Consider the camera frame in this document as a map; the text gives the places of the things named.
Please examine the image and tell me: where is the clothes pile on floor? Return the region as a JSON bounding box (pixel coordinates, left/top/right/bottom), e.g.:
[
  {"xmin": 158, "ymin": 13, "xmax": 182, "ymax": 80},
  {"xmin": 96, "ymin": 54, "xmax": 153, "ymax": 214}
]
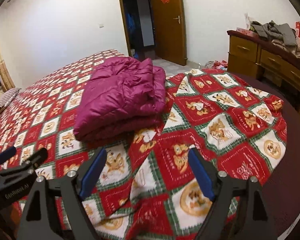
[{"xmin": 203, "ymin": 60, "xmax": 228, "ymax": 71}]

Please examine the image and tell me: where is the clothes pile on dresser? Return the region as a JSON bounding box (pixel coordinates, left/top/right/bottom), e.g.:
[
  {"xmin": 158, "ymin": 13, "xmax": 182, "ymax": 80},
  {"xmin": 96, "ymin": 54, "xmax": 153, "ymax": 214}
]
[{"xmin": 236, "ymin": 14, "xmax": 300, "ymax": 59}]

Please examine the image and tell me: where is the magenta puffer jacket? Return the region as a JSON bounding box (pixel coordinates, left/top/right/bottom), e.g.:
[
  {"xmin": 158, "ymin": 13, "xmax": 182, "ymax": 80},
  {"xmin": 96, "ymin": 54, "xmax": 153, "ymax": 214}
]
[{"xmin": 74, "ymin": 56, "xmax": 166, "ymax": 144}]

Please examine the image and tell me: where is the grey striped pillow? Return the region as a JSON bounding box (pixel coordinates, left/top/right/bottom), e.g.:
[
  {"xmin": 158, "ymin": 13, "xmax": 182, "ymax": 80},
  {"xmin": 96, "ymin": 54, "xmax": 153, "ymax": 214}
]
[{"xmin": 0, "ymin": 88, "xmax": 21, "ymax": 110}]

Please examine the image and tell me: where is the brown wooden door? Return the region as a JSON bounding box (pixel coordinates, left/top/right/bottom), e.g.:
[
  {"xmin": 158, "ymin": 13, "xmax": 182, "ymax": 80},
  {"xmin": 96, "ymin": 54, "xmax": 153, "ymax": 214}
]
[{"xmin": 151, "ymin": 0, "xmax": 187, "ymax": 66}]

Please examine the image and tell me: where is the red bear patchwork bedspread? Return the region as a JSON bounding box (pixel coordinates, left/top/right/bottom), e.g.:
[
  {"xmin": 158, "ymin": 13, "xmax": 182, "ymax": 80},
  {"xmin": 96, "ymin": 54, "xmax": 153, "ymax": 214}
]
[{"xmin": 0, "ymin": 50, "xmax": 287, "ymax": 239}]

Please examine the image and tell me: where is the brown wooden dresser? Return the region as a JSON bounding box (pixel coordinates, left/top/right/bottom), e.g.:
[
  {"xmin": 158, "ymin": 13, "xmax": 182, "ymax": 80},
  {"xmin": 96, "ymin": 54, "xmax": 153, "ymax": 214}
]
[{"xmin": 227, "ymin": 30, "xmax": 300, "ymax": 114}]

